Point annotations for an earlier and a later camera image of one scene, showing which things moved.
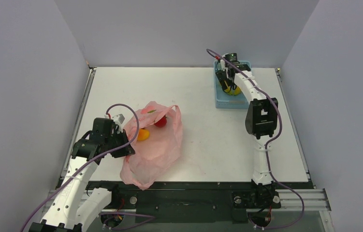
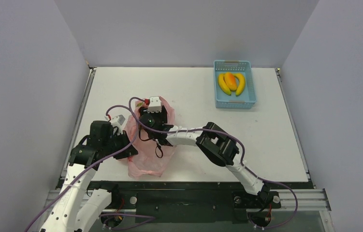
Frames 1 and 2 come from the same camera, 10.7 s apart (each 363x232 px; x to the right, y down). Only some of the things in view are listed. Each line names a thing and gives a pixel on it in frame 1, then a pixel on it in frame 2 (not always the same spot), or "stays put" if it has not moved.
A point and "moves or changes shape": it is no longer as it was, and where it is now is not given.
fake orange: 143,135 moves or changes shape
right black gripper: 224,76 → 155,114
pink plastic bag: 155,156 moves or changes shape
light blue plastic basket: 224,100 stays put
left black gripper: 126,151 stays put
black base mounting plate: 191,201 stays put
